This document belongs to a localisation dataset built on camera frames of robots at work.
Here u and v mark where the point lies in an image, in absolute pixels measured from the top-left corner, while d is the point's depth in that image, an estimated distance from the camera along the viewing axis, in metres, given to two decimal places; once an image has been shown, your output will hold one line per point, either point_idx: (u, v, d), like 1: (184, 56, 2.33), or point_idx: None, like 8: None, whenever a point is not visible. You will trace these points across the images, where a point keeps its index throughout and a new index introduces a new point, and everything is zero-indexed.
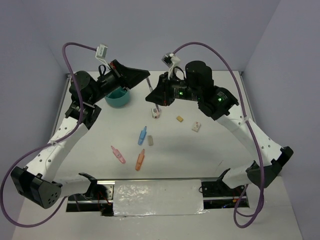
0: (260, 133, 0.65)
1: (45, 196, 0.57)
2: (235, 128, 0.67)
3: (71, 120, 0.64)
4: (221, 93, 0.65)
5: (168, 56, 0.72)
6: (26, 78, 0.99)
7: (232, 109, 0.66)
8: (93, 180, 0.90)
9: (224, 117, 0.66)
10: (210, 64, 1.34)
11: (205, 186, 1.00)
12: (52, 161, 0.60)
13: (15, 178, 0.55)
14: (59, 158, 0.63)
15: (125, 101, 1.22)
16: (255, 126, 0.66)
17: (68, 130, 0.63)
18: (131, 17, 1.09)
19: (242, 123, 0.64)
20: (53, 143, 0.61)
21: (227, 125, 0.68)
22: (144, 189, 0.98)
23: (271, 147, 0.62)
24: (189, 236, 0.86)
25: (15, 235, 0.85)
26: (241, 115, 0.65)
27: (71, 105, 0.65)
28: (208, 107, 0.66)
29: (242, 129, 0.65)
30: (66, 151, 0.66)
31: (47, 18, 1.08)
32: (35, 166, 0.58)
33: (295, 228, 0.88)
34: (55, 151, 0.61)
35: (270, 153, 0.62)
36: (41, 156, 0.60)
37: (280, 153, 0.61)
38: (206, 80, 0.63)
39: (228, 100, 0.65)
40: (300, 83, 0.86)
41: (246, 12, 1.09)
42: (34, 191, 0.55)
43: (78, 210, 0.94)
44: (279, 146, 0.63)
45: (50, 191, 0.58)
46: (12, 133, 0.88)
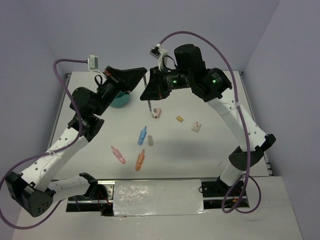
0: (248, 120, 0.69)
1: (34, 207, 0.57)
2: (225, 113, 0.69)
3: (72, 132, 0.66)
4: (214, 74, 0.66)
5: (155, 48, 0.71)
6: (26, 78, 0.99)
7: (225, 94, 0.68)
8: (93, 181, 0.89)
9: (216, 100, 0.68)
10: (210, 63, 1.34)
11: (205, 186, 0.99)
12: (47, 171, 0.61)
13: (8, 182, 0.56)
14: (55, 168, 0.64)
15: (125, 101, 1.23)
16: (245, 112, 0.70)
17: (67, 142, 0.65)
18: (131, 17, 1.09)
19: (233, 108, 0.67)
20: (51, 153, 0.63)
21: (219, 110, 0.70)
22: (144, 189, 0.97)
23: (257, 134, 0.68)
24: (189, 236, 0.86)
25: (15, 235, 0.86)
26: (232, 101, 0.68)
27: (74, 116, 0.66)
28: (200, 89, 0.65)
29: (233, 114, 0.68)
30: (64, 162, 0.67)
31: (47, 18, 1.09)
32: (29, 174, 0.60)
33: (295, 228, 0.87)
34: (52, 161, 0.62)
35: (256, 140, 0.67)
36: (38, 164, 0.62)
37: (264, 140, 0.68)
38: (197, 60, 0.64)
39: (221, 82, 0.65)
40: (300, 82, 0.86)
41: (246, 11, 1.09)
42: (25, 200, 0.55)
43: (78, 210, 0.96)
44: (263, 134, 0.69)
45: (40, 202, 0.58)
46: (12, 133, 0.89)
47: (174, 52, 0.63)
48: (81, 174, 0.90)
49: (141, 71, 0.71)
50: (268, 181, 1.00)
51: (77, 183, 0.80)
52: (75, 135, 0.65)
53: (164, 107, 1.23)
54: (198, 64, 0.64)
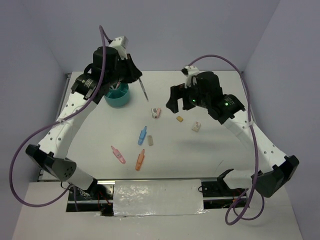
0: (265, 139, 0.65)
1: (61, 173, 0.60)
2: (239, 132, 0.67)
3: (77, 96, 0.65)
4: (228, 99, 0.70)
5: (185, 68, 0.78)
6: (26, 78, 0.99)
7: (238, 114, 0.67)
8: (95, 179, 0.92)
9: (229, 121, 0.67)
10: (211, 63, 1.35)
11: (205, 186, 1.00)
12: (62, 139, 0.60)
13: (28, 153, 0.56)
14: (69, 135, 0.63)
15: (125, 101, 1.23)
16: (261, 132, 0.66)
17: (75, 107, 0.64)
18: (131, 17, 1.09)
19: (246, 127, 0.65)
20: (61, 121, 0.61)
21: (233, 129, 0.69)
22: (144, 189, 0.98)
23: (274, 153, 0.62)
24: (189, 236, 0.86)
25: (15, 234, 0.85)
26: (246, 120, 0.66)
27: (77, 79, 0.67)
28: (215, 110, 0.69)
29: (246, 132, 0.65)
30: (76, 128, 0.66)
31: (47, 18, 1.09)
32: (46, 144, 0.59)
33: (295, 228, 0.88)
34: (64, 129, 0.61)
35: (273, 160, 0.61)
36: (51, 134, 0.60)
37: (283, 161, 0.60)
38: (213, 86, 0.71)
39: (234, 105, 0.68)
40: (299, 83, 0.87)
41: (245, 12, 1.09)
42: (49, 169, 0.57)
43: (76, 210, 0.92)
44: (283, 154, 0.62)
45: (63, 167, 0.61)
46: (12, 132, 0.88)
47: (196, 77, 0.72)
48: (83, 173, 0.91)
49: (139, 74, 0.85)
50: None
51: (82, 184, 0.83)
52: (83, 100, 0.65)
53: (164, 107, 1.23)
54: (216, 90, 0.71)
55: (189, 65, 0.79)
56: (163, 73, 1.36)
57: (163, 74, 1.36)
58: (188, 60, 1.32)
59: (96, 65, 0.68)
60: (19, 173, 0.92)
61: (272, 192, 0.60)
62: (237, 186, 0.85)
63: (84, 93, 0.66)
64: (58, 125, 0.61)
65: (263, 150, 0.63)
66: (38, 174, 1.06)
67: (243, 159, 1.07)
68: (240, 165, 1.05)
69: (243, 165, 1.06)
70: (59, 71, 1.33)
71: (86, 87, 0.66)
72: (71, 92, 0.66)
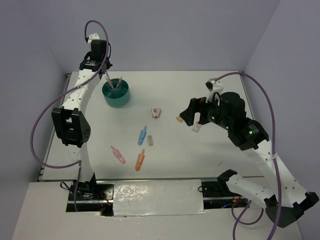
0: (287, 173, 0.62)
1: (83, 131, 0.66)
2: (261, 163, 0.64)
3: (85, 71, 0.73)
4: (252, 126, 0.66)
5: (209, 82, 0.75)
6: (26, 78, 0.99)
7: (262, 144, 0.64)
8: (93, 176, 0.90)
9: (252, 150, 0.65)
10: (211, 63, 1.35)
11: (205, 186, 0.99)
12: (82, 99, 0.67)
13: (55, 112, 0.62)
14: (85, 99, 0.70)
15: (125, 101, 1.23)
16: (284, 166, 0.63)
17: (87, 78, 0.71)
18: (131, 17, 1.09)
19: (268, 160, 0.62)
20: (79, 86, 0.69)
21: (254, 157, 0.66)
22: (144, 189, 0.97)
23: (295, 189, 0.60)
24: (189, 236, 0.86)
25: (15, 234, 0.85)
26: (269, 151, 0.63)
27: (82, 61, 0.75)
28: (237, 137, 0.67)
29: (268, 165, 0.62)
30: (88, 95, 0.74)
31: (47, 19, 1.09)
32: (68, 105, 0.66)
33: (296, 228, 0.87)
34: (83, 92, 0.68)
35: (293, 196, 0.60)
36: (72, 97, 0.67)
37: (304, 197, 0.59)
38: (239, 111, 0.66)
39: (258, 133, 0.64)
40: (299, 83, 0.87)
41: (245, 12, 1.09)
42: (74, 122, 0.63)
43: (76, 210, 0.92)
44: (304, 190, 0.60)
45: (85, 125, 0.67)
46: (13, 132, 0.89)
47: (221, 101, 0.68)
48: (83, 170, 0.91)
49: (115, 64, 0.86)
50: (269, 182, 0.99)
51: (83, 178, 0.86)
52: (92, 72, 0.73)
53: (164, 107, 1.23)
54: (241, 115, 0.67)
55: (214, 79, 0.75)
56: (163, 73, 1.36)
57: (163, 74, 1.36)
58: (188, 60, 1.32)
59: (95, 50, 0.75)
60: (19, 173, 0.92)
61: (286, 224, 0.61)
62: (237, 192, 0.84)
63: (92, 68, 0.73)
64: (76, 90, 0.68)
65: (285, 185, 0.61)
66: (38, 174, 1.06)
67: (243, 160, 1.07)
68: (240, 165, 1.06)
69: (243, 165, 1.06)
70: (59, 71, 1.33)
71: (90, 66, 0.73)
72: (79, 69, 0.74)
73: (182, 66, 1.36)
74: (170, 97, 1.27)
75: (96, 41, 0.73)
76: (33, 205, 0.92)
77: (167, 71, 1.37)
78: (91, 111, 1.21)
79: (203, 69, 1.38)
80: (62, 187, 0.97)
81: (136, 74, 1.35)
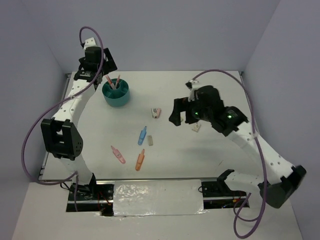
0: (271, 149, 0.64)
1: (73, 143, 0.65)
2: (244, 144, 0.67)
3: (80, 81, 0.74)
4: (231, 111, 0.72)
5: (189, 82, 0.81)
6: (26, 78, 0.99)
7: (242, 125, 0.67)
8: (93, 176, 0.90)
9: (233, 133, 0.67)
10: (211, 63, 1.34)
11: (205, 186, 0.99)
12: (74, 110, 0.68)
13: (45, 123, 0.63)
14: (78, 110, 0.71)
15: (125, 101, 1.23)
16: (267, 144, 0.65)
17: (81, 88, 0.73)
18: (131, 17, 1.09)
19: (251, 140, 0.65)
20: (72, 97, 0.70)
21: (238, 141, 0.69)
22: (144, 189, 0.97)
23: (281, 164, 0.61)
24: (190, 236, 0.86)
25: (15, 235, 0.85)
26: (250, 132, 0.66)
27: (77, 71, 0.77)
28: (219, 124, 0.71)
29: (251, 144, 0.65)
30: (82, 106, 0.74)
31: (47, 18, 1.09)
32: (61, 115, 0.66)
33: (296, 228, 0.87)
34: (75, 102, 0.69)
35: (280, 171, 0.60)
36: (64, 108, 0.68)
37: (291, 171, 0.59)
38: (215, 99, 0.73)
39: (237, 117, 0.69)
40: (299, 83, 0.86)
41: (245, 12, 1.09)
42: (66, 134, 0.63)
43: (76, 210, 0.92)
44: (290, 164, 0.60)
45: (75, 138, 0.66)
46: (12, 132, 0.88)
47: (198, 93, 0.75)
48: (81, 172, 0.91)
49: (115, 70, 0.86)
50: None
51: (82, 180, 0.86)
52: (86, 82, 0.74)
53: (164, 107, 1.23)
54: (217, 103, 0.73)
55: (192, 79, 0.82)
56: (163, 73, 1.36)
57: (162, 74, 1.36)
58: (188, 60, 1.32)
59: (89, 59, 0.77)
60: (19, 173, 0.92)
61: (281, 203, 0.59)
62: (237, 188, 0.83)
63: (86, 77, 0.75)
64: (69, 101, 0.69)
65: (271, 161, 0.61)
66: (38, 174, 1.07)
67: (243, 160, 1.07)
68: (240, 165, 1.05)
69: (243, 164, 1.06)
70: (59, 71, 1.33)
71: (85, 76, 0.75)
72: (74, 80, 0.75)
73: (182, 66, 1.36)
74: (170, 97, 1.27)
75: (91, 50, 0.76)
76: (33, 204, 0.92)
77: (167, 71, 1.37)
78: (91, 111, 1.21)
79: (203, 70, 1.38)
80: (62, 187, 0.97)
81: (135, 74, 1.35)
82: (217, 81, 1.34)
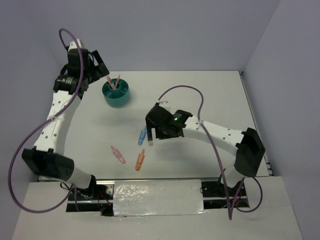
0: (218, 127, 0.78)
1: (62, 170, 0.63)
2: (199, 134, 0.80)
3: (61, 94, 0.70)
4: (178, 115, 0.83)
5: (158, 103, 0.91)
6: (26, 78, 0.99)
7: (188, 121, 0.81)
8: (93, 177, 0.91)
9: (184, 130, 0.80)
10: (211, 63, 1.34)
11: (205, 186, 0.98)
12: (57, 134, 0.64)
13: (27, 155, 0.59)
14: (62, 131, 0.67)
15: (125, 101, 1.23)
16: (213, 124, 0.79)
17: (63, 103, 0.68)
18: (130, 16, 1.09)
19: (199, 127, 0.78)
20: (53, 118, 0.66)
21: (194, 135, 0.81)
22: (144, 189, 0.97)
23: (232, 134, 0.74)
24: (189, 236, 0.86)
25: (15, 235, 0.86)
26: (196, 123, 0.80)
27: (57, 80, 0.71)
28: (172, 128, 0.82)
29: (201, 132, 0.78)
30: (67, 123, 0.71)
31: (46, 19, 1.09)
32: (43, 143, 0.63)
33: (296, 228, 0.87)
34: (57, 124, 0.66)
35: (234, 139, 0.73)
36: (46, 132, 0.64)
37: (242, 136, 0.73)
38: (159, 113, 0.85)
39: (181, 116, 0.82)
40: (299, 83, 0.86)
41: (245, 12, 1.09)
42: (51, 165, 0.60)
43: (77, 210, 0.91)
44: (239, 131, 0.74)
45: (63, 164, 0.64)
46: (12, 133, 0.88)
47: (146, 117, 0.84)
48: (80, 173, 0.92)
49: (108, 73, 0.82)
50: (268, 181, 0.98)
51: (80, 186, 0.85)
52: (68, 96, 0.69)
53: None
54: (163, 115, 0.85)
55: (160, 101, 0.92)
56: (163, 73, 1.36)
57: (163, 74, 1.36)
58: (188, 60, 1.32)
59: (73, 63, 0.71)
60: (19, 173, 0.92)
61: (252, 166, 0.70)
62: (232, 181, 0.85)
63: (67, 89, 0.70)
64: (50, 123, 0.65)
65: (223, 136, 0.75)
66: None
67: None
68: None
69: None
70: (59, 72, 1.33)
71: (67, 85, 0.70)
72: (54, 92, 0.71)
73: (182, 66, 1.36)
74: (170, 97, 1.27)
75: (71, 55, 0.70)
76: (33, 204, 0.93)
77: (167, 71, 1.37)
78: (91, 111, 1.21)
79: (203, 70, 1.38)
80: (62, 187, 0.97)
81: (135, 74, 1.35)
82: (217, 81, 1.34)
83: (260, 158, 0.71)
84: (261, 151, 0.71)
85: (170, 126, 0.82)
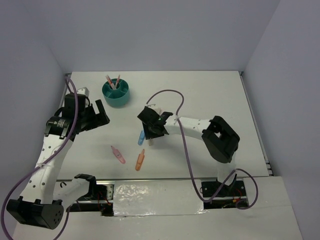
0: (191, 119, 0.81)
1: (49, 221, 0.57)
2: (175, 128, 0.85)
3: (52, 138, 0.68)
4: (162, 115, 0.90)
5: None
6: (26, 78, 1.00)
7: (169, 119, 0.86)
8: (91, 178, 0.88)
9: (166, 126, 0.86)
10: (211, 63, 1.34)
11: (205, 186, 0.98)
12: (45, 183, 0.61)
13: (12, 207, 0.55)
14: (52, 177, 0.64)
15: (125, 101, 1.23)
16: (187, 117, 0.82)
17: (53, 148, 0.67)
18: (130, 17, 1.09)
19: (175, 121, 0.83)
20: (42, 166, 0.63)
21: (173, 130, 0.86)
22: (144, 189, 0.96)
23: (200, 123, 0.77)
24: (189, 236, 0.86)
25: (15, 234, 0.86)
26: (174, 118, 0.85)
27: (48, 122, 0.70)
28: (158, 127, 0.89)
29: (176, 125, 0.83)
30: (58, 168, 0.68)
31: (46, 19, 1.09)
32: (30, 194, 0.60)
33: (296, 229, 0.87)
34: (46, 172, 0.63)
35: (202, 127, 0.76)
36: (33, 182, 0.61)
37: (209, 123, 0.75)
38: (148, 113, 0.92)
39: (165, 116, 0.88)
40: (299, 83, 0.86)
41: (245, 12, 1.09)
42: (37, 217, 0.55)
43: (80, 210, 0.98)
44: (207, 120, 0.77)
45: (52, 213, 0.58)
46: (11, 133, 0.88)
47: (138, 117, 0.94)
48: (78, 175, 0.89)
49: (105, 122, 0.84)
50: (268, 181, 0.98)
51: (82, 193, 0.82)
52: (59, 140, 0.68)
53: (163, 107, 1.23)
54: (151, 115, 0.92)
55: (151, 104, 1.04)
56: (163, 73, 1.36)
57: (163, 74, 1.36)
58: (188, 60, 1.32)
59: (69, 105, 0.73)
60: (19, 174, 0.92)
61: (222, 150, 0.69)
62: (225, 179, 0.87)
63: (58, 132, 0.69)
64: (39, 171, 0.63)
65: (193, 126, 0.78)
66: None
67: (243, 160, 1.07)
68: (240, 165, 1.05)
69: (243, 164, 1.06)
70: (59, 72, 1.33)
71: (59, 127, 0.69)
72: (45, 135, 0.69)
73: (182, 66, 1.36)
74: (170, 97, 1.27)
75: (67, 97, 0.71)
76: None
77: (167, 71, 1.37)
78: None
79: (203, 70, 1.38)
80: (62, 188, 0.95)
81: (135, 75, 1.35)
82: (217, 80, 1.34)
83: (232, 144, 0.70)
84: (233, 137, 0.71)
85: (156, 126, 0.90)
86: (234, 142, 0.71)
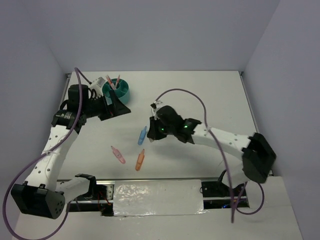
0: (226, 133, 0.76)
1: (51, 208, 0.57)
2: (204, 139, 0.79)
3: (59, 128, 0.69)
4: (189, 122, 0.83)
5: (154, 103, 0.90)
6: (26, 78, 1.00)
7: (197, 128, 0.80)
8: (92, 178, 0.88)
9: (194, 135, 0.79)
10: (211, 63, 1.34)
11: (205, 186, 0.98)
12: (51, 170, 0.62)
13: (17, 190, 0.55)
14: (57, 166, 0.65)
15: (125, 101, 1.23)
16: (220, 130, 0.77)
17: (60, 137, 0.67)
18: (130, 17, 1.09)
19: (207, 132, 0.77)
20: (48, 152, 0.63)
21: (199, 140, 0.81)
22: (144, 189, 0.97)
23: (239, 140, 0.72)
24: (190, 236, 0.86)
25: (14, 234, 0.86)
26: (204, 128, 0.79)
27: (55, 114, 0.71)
28: (182, 136, 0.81)
29: (209, 137, 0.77)
30: (63, 157, 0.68)
31: (46, 18, 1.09)
32: (35, 179, 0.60)
33: (296, 229, 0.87)
34: (52, 159, 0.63)
35: (240, 144, 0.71)
36: (39, 168, 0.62)
37: (248, 141, 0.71)
38: (173, 116, 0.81)
39: (191, 124, 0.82)
40: (299, 83, 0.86)
41: (245, 12, 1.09)
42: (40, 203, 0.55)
43: (79, 210, 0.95)
44: (246, 136, 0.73)
45: (54, 201, 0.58)
46: (12, 133, 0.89)
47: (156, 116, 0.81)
48: (78, 175, 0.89)
49: (116, 113, 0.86)
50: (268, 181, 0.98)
51: (82, 193, 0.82)
52: (65, 130, 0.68)
53: None
54: (175, 119, 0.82)
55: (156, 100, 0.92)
56: (163, 73, 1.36)
57: (163, 74, 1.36)
58: (188, 60, 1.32)
59: (72, 98, 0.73)
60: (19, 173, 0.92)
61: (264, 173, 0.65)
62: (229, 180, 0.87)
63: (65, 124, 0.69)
64: (45, 157, 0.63)
65: (229, 141, 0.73)
66: None
67: None
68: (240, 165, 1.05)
69: None
70: (59, 72, 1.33)
71: (65, 120, 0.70)
72: (52, 125, 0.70)
73: (182, 66, 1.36)
74: (170, 97, 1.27)
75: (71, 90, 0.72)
76: None
77: (167, 71, 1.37)
78: None
79: (203, 70, 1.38)
80: None
81: (136, 75, 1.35)
82: (217, 81, 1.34)
83: (269, 164, 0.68)
84: (270, 156, 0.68)
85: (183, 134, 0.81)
86: (271, 160, 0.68)
